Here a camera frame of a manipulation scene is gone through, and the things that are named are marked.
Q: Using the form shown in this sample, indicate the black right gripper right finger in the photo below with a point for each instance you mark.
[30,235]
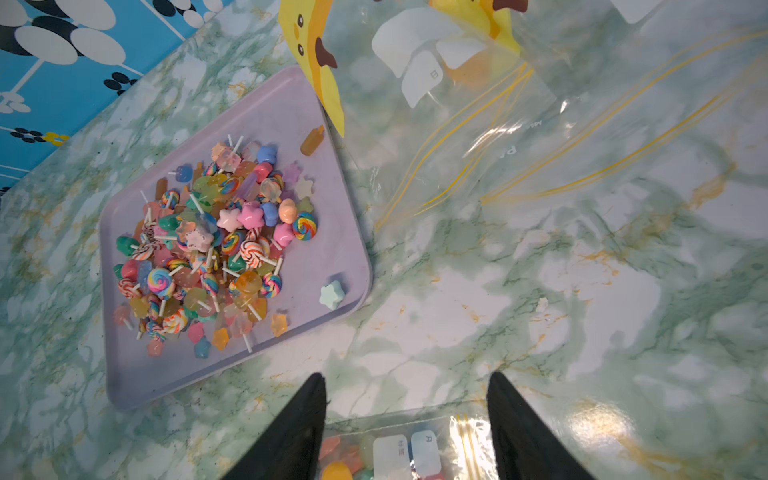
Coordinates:
[524,446]

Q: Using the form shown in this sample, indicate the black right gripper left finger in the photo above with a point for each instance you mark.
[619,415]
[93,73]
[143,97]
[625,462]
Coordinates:
[289,448]

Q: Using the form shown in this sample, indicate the ziploc bag of candies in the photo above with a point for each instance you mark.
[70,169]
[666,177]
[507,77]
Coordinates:
[451,441]

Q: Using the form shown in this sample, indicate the pile of colourful candies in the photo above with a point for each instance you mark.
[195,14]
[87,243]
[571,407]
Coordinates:
[208,255]

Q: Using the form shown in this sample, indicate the ziploc bag with yellow duck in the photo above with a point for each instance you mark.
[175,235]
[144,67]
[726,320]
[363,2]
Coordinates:
[595,93]

